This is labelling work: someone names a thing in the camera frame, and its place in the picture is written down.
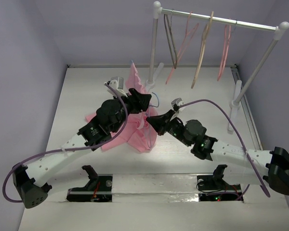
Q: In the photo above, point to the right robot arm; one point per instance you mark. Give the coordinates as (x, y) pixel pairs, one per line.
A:
(272, 166)

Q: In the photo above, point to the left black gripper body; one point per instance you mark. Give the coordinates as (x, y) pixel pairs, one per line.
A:
(127, 101)

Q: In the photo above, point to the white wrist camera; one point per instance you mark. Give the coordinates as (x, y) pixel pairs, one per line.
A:
(115, 86)
(176, 105)

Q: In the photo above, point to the beige wooden hanger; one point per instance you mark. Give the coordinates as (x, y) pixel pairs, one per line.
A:
(202, 48)

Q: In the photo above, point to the thick pink hanger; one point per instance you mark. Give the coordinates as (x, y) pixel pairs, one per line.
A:
(227, 38)

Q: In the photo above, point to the thin pink hanger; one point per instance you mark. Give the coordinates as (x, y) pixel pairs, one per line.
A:
(189, 34)

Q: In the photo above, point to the blue wire hanger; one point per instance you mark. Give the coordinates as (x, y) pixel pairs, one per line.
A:
(144, 137)

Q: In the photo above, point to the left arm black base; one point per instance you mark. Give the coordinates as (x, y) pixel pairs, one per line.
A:
(98, 188)

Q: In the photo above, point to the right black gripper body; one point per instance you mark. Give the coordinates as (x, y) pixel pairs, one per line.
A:
(167, 122)

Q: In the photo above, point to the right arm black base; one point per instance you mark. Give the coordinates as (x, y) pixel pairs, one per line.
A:
(213, 188)

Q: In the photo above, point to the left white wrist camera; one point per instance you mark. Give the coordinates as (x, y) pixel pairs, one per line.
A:
(115, 86)

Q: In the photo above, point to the pink t shirt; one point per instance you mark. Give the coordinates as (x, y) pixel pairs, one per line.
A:
(125, 135)

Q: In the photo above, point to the white clothes rack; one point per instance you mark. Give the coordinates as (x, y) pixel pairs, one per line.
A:
(246, 18)

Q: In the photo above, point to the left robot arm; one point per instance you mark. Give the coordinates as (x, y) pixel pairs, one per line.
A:
(32, 176)

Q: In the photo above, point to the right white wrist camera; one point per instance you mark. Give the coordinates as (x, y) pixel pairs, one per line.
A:
(176, 105)

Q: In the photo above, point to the brown grey hanger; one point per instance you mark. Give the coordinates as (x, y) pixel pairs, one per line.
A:
(170, 41)

